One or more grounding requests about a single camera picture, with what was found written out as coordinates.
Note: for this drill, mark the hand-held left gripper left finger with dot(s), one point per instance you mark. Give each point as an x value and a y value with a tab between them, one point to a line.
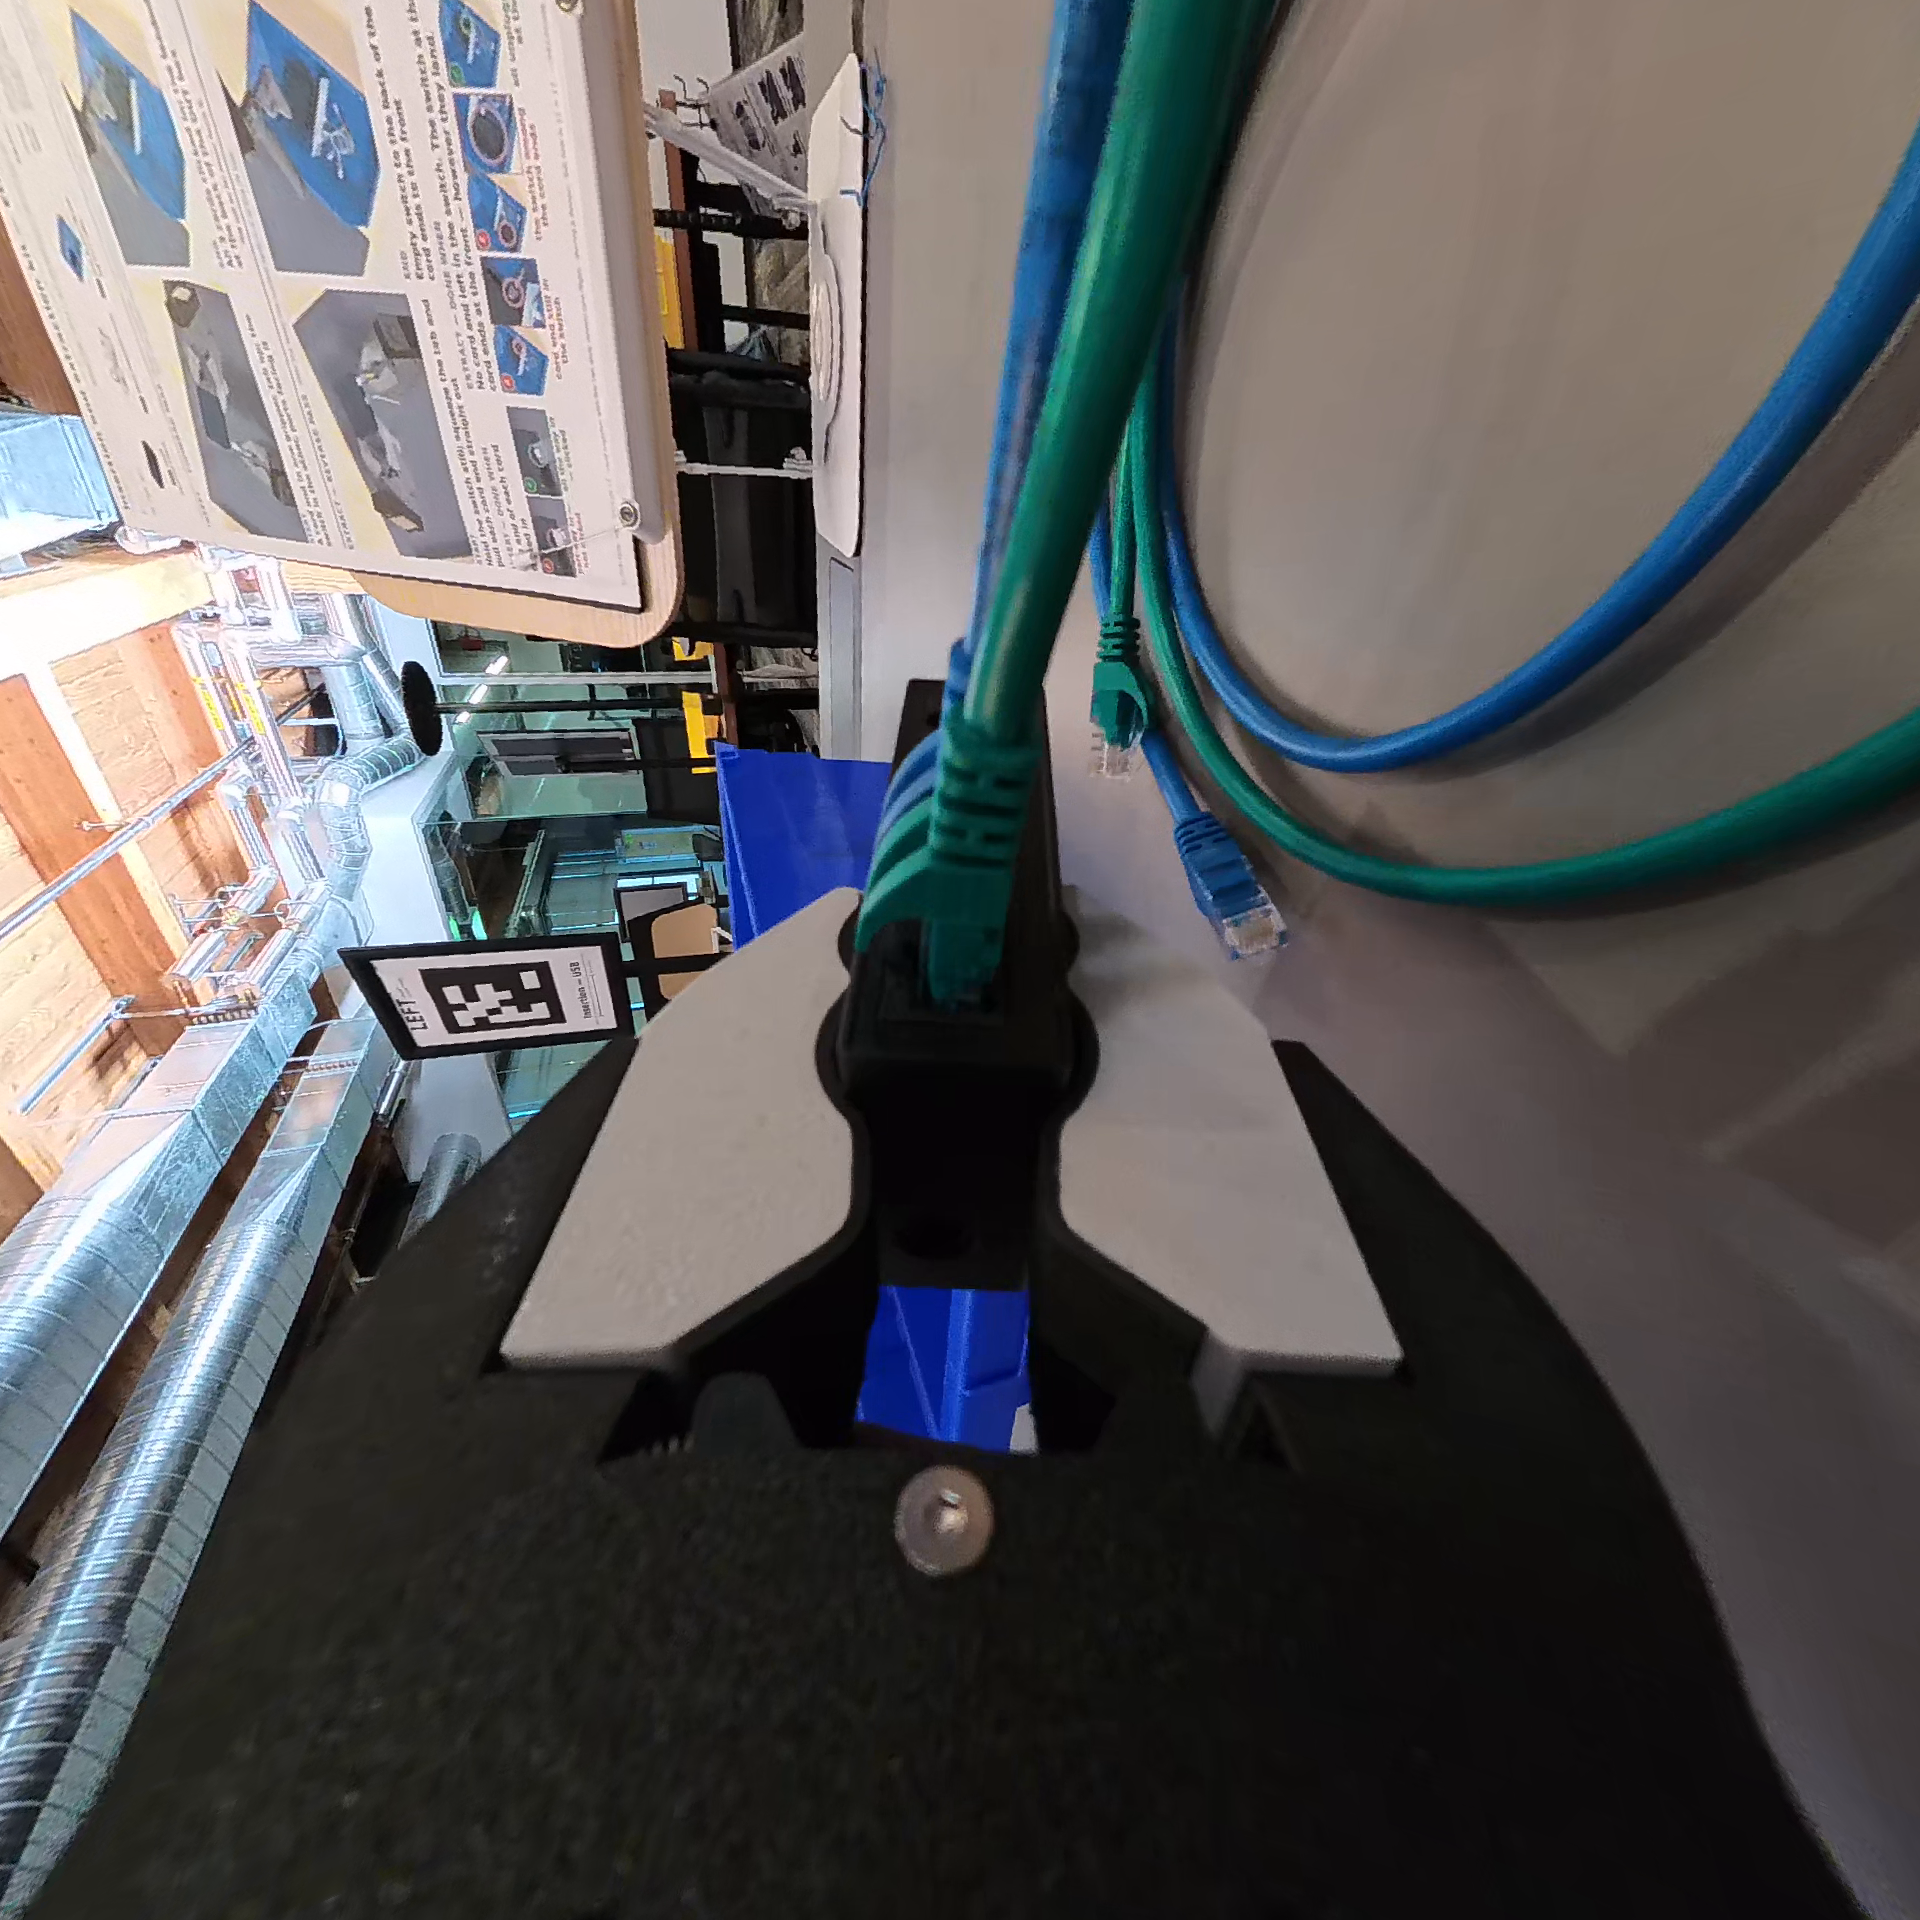
705	1185

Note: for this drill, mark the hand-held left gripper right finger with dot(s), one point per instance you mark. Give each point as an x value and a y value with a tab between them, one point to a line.
1214	1185

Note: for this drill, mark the black network switch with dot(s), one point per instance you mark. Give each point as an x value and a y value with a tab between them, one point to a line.
953	1125

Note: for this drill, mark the black-framed wooden chair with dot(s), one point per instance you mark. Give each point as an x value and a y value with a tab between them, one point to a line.
682	944

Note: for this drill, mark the black-framed tag sign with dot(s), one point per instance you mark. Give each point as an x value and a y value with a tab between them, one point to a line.
494	992

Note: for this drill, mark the blue plastic bin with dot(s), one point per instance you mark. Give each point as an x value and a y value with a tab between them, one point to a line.
794	840

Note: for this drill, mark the printed instruction sheet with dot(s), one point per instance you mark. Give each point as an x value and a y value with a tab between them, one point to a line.
300	270

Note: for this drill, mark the blue thread scrap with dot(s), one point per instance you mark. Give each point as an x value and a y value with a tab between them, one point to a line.
879	121

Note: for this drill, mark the white printed paper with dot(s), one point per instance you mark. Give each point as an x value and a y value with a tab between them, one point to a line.
758	105

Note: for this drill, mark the silver ventilation duct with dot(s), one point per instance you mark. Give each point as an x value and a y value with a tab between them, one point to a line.
181	1425
134	1245

